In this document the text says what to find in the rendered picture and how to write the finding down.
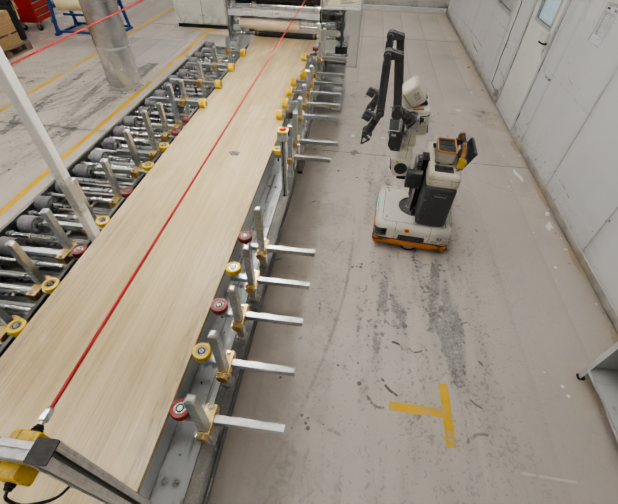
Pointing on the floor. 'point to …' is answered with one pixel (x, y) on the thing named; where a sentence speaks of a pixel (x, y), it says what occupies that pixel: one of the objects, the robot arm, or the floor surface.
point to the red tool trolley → (32, 12)
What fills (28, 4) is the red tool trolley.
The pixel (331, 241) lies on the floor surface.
